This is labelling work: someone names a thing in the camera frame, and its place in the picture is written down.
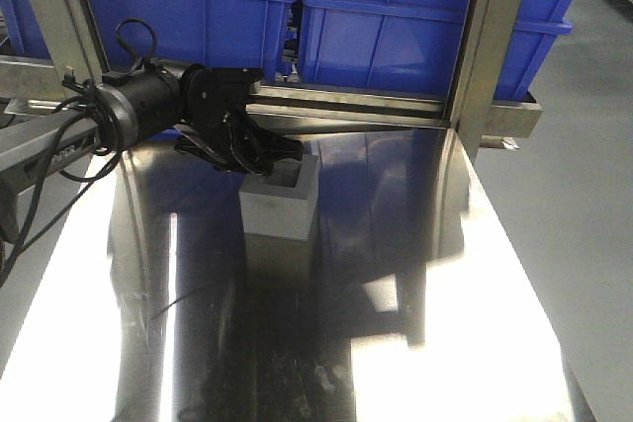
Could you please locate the gray square hollow base block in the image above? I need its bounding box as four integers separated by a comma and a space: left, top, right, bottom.
238, 154, 320, 240

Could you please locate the stainless steel rack frame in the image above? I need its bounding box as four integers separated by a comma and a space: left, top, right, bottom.
1, 0, 542, 158

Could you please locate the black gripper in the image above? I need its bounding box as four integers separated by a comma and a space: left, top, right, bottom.
174, 64, 304, 175

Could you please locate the blue plastic bin right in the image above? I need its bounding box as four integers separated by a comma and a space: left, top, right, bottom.
299, 0, 573, 101

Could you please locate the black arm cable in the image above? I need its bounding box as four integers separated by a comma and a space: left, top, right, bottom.
0, 18, 159, 290

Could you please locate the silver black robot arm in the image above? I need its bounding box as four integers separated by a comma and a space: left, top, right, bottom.
1, 58, 304, 244

